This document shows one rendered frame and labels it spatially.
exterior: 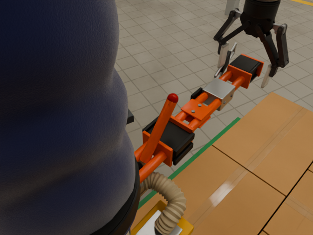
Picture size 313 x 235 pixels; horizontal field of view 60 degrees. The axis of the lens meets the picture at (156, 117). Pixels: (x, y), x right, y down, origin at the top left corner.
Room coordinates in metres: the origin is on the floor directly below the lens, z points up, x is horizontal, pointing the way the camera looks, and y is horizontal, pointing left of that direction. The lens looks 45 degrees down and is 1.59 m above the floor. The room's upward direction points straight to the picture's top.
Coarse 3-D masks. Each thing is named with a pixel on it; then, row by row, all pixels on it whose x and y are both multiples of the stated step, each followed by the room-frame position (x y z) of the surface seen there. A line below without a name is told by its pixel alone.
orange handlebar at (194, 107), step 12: (228, 72) 0.64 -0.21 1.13; (240, 84) 0.60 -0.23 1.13; (204, 96) 0.54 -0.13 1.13; (192, 108) 0.49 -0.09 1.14; (204, 108) 0.49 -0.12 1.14; (216, 108) 0.51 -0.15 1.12; (180, 120) 0.46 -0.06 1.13; (192, 120) 0.46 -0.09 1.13; (204, 120) 0.47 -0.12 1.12; (144, 144) 0.38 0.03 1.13; (156, 156) 0.35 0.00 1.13; (144, 168) 0.32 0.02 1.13
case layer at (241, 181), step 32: (256, 128) 0.98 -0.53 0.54; (288, 128) 0.98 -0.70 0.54; (224, 160) 0.77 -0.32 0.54; (256, 160) 0.77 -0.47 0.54; (288, 160) 0.77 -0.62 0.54; (192, 192) 0.60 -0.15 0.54; (224, 192) 0.60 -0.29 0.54; (256, 192) 0.60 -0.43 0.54; (288, 192) 0.60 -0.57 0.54; (192, 224) 0.46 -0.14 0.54; (224, 224) 0.46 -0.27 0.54; (256, 224) 0.46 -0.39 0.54; (288, 224) 0.46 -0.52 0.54
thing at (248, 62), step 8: (240, 56) 0.70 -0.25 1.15; (248, 56) 0.70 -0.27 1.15; (232, 64) 0.66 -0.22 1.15; (240, 64) 0.66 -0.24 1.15; (248, 64) 0.66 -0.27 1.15; (256, 64) 0.66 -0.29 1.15; (232, 72) 0.65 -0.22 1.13; (240, 72) 0.63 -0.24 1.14; (248, 72) 0.63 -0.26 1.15; (256, 72) 0.68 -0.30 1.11; (232, 80) 0.64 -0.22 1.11; (248, 80) 0.61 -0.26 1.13
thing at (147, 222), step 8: (160, 200) 0.31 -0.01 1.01; (152, 208) 0.29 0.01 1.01; (160, 208) 0.29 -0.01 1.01; (144, 216) 0.28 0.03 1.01; (152, 216) 0.27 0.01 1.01; (144, 224) 0.26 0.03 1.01; (152, 224) 0.26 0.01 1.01; (184, 224) 0.26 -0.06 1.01; (136, 232) 0.24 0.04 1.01; (144, 232) 0.24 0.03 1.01; (152, 232) 0.24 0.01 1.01; (176, 232) 0.24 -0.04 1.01; (184, 232) 0.24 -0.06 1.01
